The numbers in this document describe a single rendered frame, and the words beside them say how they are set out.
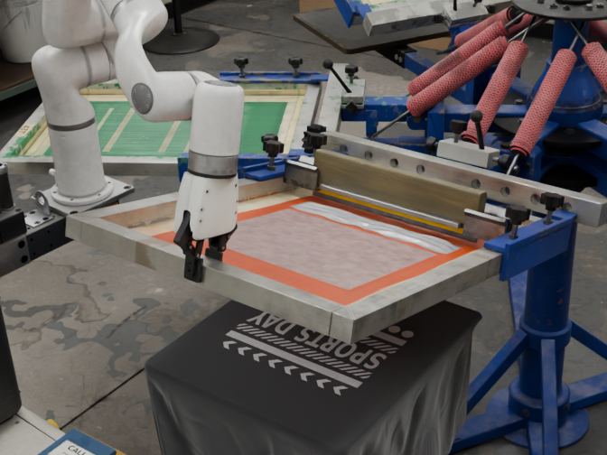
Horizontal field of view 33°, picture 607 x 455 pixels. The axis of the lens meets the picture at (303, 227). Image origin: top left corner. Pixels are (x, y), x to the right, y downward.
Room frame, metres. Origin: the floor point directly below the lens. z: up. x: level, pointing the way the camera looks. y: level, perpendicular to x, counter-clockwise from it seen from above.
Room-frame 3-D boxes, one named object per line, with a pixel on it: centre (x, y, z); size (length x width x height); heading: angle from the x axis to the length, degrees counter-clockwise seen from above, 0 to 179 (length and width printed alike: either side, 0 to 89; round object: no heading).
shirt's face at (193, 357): (1.62, -0.02, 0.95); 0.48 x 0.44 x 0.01; 143
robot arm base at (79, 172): (1.91, 0.46, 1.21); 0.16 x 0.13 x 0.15; 48
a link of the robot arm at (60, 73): (1.91, 0.44, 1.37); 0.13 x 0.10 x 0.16; 124
